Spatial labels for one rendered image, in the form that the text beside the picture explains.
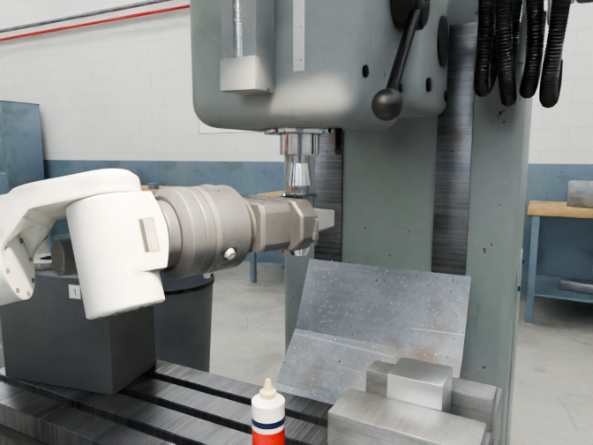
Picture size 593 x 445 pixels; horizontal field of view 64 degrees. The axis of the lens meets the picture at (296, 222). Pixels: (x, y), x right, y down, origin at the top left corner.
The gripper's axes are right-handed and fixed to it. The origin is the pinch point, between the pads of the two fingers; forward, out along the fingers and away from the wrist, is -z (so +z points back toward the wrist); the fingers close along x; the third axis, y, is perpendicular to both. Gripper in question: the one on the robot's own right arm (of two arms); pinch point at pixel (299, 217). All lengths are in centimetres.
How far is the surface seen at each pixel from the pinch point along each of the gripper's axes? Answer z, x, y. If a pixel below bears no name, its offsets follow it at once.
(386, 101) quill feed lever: 3.5, -14.7, -12.4
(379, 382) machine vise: -5.9, -8.4, 20.3
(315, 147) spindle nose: -0.3, -2.4, -8.4
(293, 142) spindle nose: 2.1, -1.1, -9.0
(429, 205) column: -37.7, 4.0, 1.4
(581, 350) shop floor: -302, 39, 119
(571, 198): -366, 70, 24
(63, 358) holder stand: 16.1, 37.3, 24.9
